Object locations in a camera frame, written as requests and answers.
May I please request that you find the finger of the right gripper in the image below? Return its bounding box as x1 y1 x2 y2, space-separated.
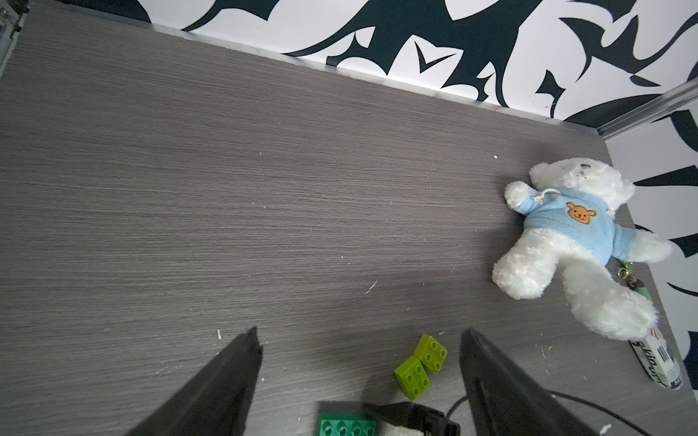
363 401 461 436

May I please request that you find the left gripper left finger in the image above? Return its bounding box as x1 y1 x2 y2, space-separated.
128 327 263 435

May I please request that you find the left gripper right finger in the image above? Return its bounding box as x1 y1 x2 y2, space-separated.
459 328 595 435

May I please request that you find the small lime lego brick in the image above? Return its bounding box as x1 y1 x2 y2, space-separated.
394 356 431 401
413 334 448 374

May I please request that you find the dark green lego brick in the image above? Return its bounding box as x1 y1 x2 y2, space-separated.
316 413 377 436

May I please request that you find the white teddy bear blue shirt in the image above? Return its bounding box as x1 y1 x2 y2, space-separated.
492 158 673 341

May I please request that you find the green keychain cord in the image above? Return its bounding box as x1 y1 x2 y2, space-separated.
617 259 654 300

